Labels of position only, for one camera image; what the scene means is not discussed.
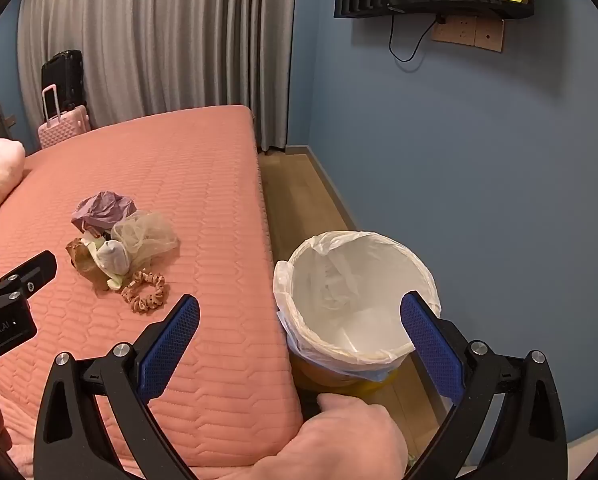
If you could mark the purple cloth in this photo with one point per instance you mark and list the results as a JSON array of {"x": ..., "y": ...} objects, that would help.
[{"x": 104, "y": 207}]

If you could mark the peach scrunchie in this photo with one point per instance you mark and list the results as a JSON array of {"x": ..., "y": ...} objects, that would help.
[{"x": 131, "y": 300}]

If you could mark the bin with white liner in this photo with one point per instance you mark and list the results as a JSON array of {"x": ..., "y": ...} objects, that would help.
[{"x": 359, "y": 280}]

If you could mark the pink quilted bed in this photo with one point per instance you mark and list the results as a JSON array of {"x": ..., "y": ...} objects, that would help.
[{"x": 179, "y": 185}]

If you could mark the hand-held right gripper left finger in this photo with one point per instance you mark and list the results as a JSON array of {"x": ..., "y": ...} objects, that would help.
[{"x": 171, "y": 345}]

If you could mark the brown crumpled wrapper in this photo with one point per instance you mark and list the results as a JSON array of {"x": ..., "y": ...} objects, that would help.
[{"x": 81, "y": 257}]

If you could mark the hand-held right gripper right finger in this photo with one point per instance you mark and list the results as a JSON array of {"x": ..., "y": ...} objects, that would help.
[{"x": 431, "y": 345}]

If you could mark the grey curtain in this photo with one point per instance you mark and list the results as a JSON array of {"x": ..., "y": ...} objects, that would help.
[{"x": 154, "y": 35}]

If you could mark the white sock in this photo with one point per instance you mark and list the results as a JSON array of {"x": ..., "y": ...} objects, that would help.
[{"x": 111, "y": 257}]

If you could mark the person's bare knee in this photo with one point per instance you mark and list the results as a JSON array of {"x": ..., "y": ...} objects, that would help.
[{"x": 339, "y": 440}]

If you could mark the black suitcase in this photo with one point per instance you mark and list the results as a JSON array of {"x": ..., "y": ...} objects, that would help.
[{"x": 64, "y": 75}]

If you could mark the beige mesh net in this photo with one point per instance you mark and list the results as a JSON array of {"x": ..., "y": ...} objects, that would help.
[{"x": 146, "y": 235}]

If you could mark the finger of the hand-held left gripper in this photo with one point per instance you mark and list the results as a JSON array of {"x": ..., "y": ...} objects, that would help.
[{"x": 29, "y": 280}]

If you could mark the pink suitcase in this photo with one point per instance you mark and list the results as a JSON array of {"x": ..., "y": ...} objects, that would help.
[{"x": 66, "y": 127}]

